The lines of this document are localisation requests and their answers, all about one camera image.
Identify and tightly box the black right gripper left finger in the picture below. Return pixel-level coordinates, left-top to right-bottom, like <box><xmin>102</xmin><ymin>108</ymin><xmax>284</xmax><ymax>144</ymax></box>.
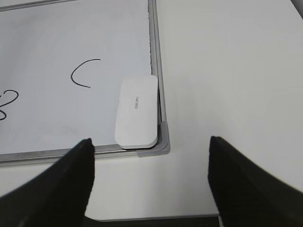
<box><xmin>0</xmin><ymin>139</ymin><xmax>95</xmax><ymax>227</ymax></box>

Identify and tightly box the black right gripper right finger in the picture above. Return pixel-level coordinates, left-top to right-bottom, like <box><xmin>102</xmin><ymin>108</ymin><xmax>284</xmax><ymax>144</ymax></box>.
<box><xmin>208</xmin><ymin>136</ymin><xmax>303</xmax><ymax>227</ymax></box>

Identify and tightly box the white rectangular board eraser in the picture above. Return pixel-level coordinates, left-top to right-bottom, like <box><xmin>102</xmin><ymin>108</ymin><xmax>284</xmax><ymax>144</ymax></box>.
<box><xmin>115</xmin><ymin>75</ymin><xmax>158</xmax><ymax>149</ymax></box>

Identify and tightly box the aluminium framed whiteboard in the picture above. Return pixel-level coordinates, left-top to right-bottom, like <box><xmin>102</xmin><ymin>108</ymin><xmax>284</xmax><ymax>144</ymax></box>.
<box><xmin>0</xmin><ymin>0</ymin><xmax>169</xmax><ymax>166</ymax></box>

